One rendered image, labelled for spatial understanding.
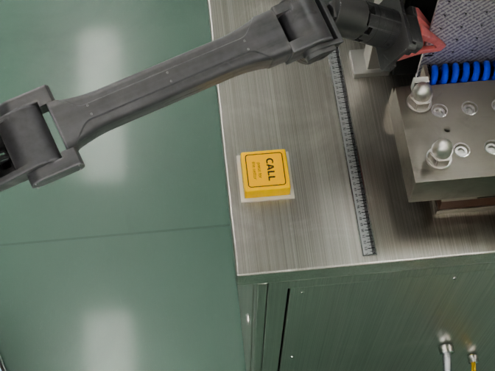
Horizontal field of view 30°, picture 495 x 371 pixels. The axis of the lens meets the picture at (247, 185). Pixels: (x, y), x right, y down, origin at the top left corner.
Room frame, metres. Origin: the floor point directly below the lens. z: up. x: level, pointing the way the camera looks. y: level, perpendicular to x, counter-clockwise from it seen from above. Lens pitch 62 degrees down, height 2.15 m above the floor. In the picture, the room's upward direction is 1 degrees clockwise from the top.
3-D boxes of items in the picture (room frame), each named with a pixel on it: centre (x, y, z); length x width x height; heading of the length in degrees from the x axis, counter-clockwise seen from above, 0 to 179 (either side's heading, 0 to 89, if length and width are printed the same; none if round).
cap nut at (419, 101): (0.75, -0.25, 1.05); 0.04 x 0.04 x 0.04
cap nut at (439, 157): (0.65, -0.27, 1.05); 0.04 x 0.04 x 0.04
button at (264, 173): (0.69, -0.03, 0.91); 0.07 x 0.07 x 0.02; 7
